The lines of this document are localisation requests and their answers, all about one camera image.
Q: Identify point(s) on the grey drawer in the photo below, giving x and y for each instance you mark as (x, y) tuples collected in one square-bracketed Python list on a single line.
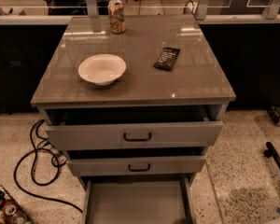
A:
[(135, 127), (136, 161), (162, 201)]

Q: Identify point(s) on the black snack bar wrapper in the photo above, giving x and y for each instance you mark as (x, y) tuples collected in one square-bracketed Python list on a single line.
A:
[(166, 60)]

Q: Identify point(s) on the yellow drink can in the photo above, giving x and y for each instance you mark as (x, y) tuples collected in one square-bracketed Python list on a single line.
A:
[(116, 16)]

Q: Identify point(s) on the grey top drawer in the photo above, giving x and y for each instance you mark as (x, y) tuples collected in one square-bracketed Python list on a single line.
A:
[(135, 127)]

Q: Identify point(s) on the grey middle drawer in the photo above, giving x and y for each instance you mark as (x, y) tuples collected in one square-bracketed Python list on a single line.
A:
[(136, 161)]

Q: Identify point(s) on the wire basket of cans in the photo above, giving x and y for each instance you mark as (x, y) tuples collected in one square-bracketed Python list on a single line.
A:
[(10, 210)]

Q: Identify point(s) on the black bar on floor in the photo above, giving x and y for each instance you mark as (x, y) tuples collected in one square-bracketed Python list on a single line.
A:
[(270, 152)]

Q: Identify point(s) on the grey drawer cabinet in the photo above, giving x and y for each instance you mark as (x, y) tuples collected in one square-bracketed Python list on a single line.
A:
[(196, 78)]

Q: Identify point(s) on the white bowl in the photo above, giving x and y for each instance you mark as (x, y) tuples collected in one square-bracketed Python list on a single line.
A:
[(102, 69)]

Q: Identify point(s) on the grey bottom drawer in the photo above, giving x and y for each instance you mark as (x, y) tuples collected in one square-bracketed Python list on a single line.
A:
[(162, 201)]

